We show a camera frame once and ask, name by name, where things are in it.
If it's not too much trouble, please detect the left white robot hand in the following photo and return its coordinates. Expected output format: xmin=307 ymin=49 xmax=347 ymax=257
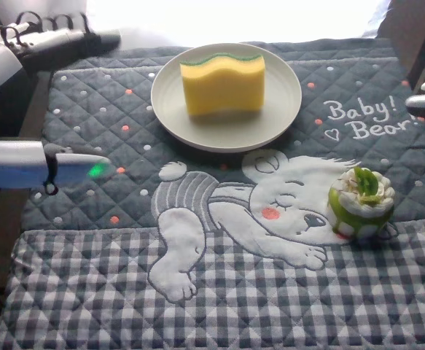
xmin=0 ymin=10 xmax=122 ymax=190

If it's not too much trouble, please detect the yellow sponge with green top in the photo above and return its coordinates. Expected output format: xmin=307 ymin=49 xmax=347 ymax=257
xmin=179 ymin=52 xmax=267 ymax=117

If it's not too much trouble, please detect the green and white toy cake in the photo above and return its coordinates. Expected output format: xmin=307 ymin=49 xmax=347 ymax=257
xmin=327 ymin=166 xmax=396 ymax=241

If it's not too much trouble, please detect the round white plate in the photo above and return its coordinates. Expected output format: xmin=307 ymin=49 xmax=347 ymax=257
xmin=150 ymin=42 xmax=303 ymax=153

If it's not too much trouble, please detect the grey quilt with bear print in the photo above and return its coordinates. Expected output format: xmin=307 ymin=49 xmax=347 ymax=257
xmin=0 ymin=36 xmax=425 ymax=350

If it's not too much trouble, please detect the dark furniture frame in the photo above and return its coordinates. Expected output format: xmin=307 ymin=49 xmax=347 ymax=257
xmin=375 ymin=0 xmax=425 ymax=92

